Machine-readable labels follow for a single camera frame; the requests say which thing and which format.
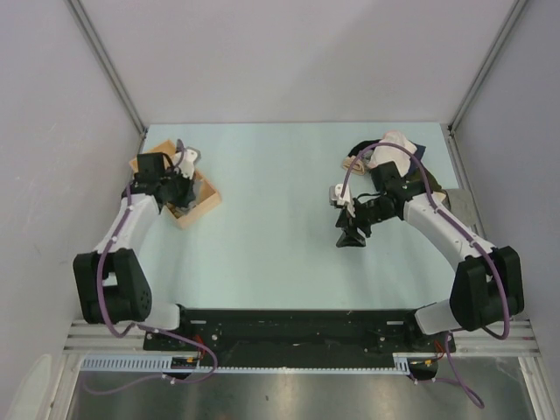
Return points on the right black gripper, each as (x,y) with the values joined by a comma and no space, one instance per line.
(352,223)

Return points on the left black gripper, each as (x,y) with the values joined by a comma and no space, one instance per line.
(189,195)

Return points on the grey underwear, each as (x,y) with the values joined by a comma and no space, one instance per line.
(197,190)

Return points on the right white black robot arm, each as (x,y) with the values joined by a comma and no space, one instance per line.
(487,285)

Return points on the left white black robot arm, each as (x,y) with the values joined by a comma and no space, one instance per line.
(111,283)

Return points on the beige rolled garment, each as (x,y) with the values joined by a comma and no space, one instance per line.
(357,167)

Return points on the pink white garment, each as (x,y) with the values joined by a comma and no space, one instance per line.
(394,147)

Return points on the black garment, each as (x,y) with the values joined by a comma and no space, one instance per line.
(358,148)

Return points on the dark olive garment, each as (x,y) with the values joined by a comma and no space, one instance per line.
(435,186)

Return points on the navy blue garment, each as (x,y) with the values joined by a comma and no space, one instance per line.
(419,153)

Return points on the grey garment at table edge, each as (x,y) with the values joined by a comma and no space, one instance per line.
(460,203)

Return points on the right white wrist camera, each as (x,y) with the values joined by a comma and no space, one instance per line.
(340,196)

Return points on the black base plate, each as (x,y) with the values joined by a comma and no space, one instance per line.
(381,332)

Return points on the white slotted cable duct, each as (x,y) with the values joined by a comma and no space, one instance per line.
(153,364)

